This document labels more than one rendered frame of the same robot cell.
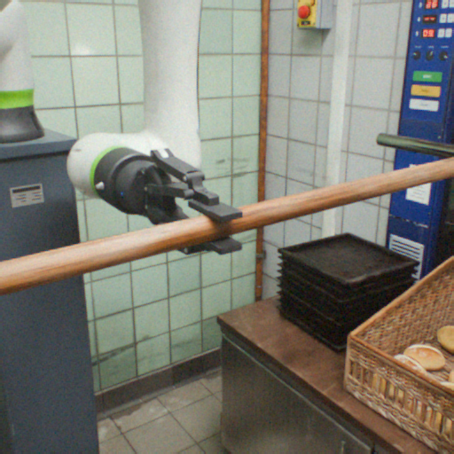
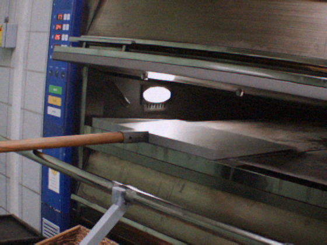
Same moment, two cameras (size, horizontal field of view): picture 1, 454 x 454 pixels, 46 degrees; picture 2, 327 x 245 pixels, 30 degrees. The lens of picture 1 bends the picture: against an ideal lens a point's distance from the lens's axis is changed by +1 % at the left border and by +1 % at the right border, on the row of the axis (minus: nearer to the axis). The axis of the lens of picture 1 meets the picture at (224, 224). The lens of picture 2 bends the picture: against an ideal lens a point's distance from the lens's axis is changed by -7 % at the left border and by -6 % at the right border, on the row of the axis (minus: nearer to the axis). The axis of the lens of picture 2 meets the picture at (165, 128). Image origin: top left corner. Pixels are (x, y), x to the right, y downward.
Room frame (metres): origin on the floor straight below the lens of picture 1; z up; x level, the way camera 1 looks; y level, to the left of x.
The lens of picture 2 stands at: (-0.65, -0.69, 1.49)
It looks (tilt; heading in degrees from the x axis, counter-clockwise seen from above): 8 degrees down; 353
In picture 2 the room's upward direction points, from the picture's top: 4 degrees clockwise
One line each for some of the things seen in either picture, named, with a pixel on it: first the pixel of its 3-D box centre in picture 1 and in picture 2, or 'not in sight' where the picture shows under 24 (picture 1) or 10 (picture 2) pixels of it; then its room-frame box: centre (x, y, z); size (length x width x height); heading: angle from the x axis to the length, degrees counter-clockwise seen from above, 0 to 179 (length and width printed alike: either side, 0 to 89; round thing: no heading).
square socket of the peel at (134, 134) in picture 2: not in sight; (132, 136); (1.12, -0.81, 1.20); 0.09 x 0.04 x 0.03; 124
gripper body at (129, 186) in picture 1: (153, 192); not in sight; (0.70, 0.10, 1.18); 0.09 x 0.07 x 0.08; 34
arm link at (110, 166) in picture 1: (133, 181); not in sight; (0.76, 0.14, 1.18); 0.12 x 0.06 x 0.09; 124
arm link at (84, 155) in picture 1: (109, 168); not in sight; (0.85, 0.19, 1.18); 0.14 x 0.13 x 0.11; 34
